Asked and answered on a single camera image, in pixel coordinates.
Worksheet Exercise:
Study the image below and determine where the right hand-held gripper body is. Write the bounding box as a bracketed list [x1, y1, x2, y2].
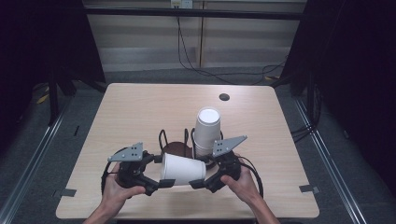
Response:
[205, 134, 248, 194]

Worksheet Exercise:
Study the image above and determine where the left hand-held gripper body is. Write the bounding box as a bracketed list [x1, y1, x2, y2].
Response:
[106, 142, 157, 196]

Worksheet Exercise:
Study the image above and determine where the white paper cup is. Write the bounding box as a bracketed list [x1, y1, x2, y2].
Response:
[160, 151, 207, 187]

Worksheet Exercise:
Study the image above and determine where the black wire double cup holder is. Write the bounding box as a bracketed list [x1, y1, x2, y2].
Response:
[158, 127, 225, 171]

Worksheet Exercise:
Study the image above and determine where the stack of white cups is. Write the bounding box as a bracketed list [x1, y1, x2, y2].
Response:
[192, 106, 222, 159]

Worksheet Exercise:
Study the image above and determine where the person's right hand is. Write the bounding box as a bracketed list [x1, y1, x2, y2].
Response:
[219, 161, 266, 210]

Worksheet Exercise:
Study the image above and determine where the person's left hand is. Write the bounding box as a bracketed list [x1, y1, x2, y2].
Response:
[101, 161, 147, 217]

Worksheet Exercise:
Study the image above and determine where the grey tape strip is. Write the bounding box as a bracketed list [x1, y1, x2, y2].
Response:
[59, 188, 78, 198]
[299, 184, 320, 194]

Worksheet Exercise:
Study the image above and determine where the black metal stand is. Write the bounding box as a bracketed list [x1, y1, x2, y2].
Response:
[47, 69, 61, 127]

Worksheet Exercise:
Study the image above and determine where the yellow floor tape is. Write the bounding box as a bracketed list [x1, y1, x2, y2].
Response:
[35, 92, 50, 105]

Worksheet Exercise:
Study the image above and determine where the black horizontal bar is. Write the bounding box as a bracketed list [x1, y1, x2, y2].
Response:
[83, 7, 309, 21]

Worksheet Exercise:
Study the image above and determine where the black curtain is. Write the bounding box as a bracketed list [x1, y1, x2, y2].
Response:
[0, 0, 107, 150]
[279, 0, 396, 197]

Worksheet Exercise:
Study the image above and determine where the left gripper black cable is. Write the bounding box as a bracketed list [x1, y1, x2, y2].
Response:
[100, 147, 129, 198]

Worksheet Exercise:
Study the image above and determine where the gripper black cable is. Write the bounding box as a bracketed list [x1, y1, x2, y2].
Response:
[236, 154, 265, 200]
[100, 147, 129, 198]

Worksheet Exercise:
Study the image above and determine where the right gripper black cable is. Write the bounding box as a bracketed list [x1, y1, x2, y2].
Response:
[236, 154, 265, 200]

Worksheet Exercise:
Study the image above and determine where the bundle of black cables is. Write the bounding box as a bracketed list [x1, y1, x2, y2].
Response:
[290, 83, 322, 145]

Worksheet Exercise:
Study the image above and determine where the metal floor rail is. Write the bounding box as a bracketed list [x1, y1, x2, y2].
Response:
[0, 102, 73, 224]
[293, 98, 369, 224]

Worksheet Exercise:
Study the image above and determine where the long black floor cable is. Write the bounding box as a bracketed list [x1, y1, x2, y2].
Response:
[176, 15, 288, 86]

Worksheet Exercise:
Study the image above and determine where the white wall outlet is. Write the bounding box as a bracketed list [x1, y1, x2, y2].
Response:
[170, 0, 194, 9]

